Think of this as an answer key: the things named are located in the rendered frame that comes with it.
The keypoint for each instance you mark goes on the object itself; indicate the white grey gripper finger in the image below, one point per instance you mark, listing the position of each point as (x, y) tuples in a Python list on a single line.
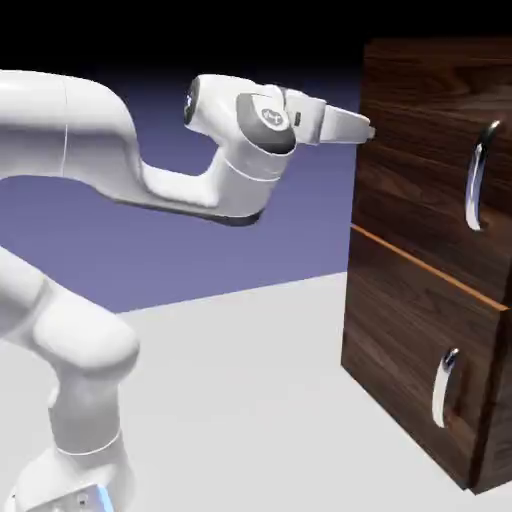
[(370, 133)]

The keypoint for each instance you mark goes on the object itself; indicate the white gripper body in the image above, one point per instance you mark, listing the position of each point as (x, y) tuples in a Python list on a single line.
[(340, 124)]

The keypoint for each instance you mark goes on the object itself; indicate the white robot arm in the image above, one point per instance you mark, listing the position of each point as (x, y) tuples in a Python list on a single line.
[(92, 132)]

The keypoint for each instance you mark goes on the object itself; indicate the dark wood cabinet door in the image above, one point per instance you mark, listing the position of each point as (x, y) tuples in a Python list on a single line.
[(408, 352), (416, 160)]

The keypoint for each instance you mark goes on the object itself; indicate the dark wood cabinet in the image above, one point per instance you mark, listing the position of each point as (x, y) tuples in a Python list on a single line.
[(416, 264)]

